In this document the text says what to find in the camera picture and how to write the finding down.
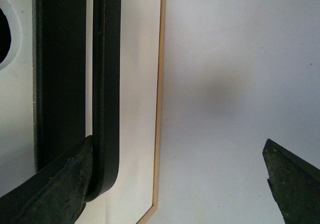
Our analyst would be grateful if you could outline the white drawer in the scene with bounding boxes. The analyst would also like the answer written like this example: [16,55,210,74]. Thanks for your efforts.
[0,0,35,196]
[77,0,161,224]

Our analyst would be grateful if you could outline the wooden two-drawer cabinet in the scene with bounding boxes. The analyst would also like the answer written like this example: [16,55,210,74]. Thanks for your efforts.
[137,0,166,224]

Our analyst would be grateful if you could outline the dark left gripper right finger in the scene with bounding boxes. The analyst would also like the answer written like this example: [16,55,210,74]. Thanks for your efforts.
[262,139,320,224]

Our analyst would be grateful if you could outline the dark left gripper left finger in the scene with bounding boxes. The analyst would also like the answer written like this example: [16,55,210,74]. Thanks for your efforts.
[0,136,93,224]

